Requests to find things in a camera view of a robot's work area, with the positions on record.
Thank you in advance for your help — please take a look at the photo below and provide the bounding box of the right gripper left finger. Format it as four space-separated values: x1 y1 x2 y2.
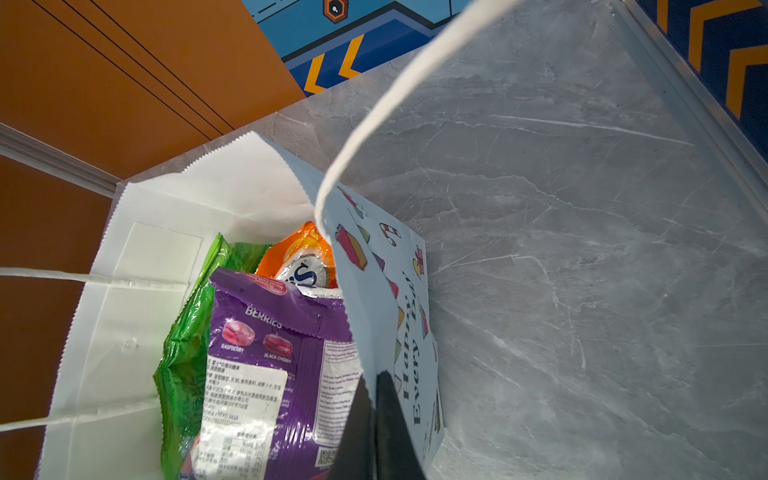
326 377 375 480

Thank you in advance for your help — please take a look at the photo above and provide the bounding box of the orange Fox's candy bag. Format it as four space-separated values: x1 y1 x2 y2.
256 221 338 289

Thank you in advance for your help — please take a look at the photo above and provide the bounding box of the green chips bag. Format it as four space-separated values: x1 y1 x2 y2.
153 234 270 479

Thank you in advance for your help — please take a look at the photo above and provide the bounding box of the left aluminium corner post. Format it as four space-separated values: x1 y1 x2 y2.
1 124 121 198

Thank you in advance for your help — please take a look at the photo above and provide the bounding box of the white paper gift bag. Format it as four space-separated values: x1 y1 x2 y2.
37 1 513 479

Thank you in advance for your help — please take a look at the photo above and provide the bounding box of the purple snack packet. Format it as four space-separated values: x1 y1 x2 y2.
179 268 362 479

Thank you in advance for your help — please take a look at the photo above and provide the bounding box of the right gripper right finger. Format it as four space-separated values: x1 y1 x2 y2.
375 371 426 480

